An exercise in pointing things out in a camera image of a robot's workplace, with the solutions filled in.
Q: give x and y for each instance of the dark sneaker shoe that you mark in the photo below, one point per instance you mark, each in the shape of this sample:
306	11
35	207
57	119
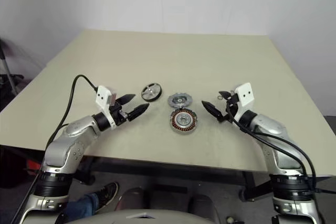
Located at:
107	191

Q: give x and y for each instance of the black metal table frame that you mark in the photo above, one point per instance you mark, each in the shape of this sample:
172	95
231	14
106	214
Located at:
157	167

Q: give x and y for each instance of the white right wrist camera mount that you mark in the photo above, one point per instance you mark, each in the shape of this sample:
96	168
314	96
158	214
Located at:
245	94

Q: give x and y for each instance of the grey toothed motor plate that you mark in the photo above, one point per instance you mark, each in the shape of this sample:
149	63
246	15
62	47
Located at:
180	100

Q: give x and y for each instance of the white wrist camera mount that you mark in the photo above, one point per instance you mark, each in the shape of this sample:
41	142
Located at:
103	95
245	94

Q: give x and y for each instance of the blue jeans leg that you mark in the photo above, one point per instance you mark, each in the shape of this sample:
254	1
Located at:
85	204

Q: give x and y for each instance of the dark rounded shape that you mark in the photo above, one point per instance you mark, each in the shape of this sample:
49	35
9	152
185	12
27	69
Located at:
132	200
203	207

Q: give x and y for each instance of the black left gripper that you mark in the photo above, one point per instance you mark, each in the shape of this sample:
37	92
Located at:
118	115

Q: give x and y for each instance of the motor stator with copper windings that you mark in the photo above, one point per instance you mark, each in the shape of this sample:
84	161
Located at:
183	121

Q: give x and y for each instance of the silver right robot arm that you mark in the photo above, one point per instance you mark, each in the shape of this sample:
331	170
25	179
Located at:
278	140

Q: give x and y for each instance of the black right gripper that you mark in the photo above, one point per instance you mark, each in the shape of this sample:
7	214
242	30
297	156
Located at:
230	104

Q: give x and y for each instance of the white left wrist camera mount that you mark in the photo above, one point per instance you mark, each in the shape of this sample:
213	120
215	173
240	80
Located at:
103	95

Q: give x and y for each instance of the black spoked motor rotor cap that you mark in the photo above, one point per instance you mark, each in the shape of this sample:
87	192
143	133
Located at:
151	92

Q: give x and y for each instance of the red object under table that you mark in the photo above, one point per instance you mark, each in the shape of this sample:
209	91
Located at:
33	165

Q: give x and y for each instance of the grey robot torso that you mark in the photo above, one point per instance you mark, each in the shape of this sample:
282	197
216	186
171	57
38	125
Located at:
105	218

